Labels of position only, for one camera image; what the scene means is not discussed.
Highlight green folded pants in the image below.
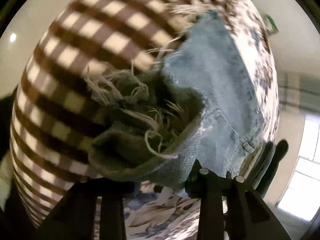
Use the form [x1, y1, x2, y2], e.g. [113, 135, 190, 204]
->
[247, 139, 289, 198]

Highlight floral bed sheet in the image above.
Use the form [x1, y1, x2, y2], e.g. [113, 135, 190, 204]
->
[9, 0, 281, 240]

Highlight right green curtain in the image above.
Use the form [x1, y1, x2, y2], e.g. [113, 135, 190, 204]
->
[277, 72, 319, 116]

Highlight light blue denim shorts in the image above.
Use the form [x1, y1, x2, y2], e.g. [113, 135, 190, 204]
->
[86, 10, 264, 190]

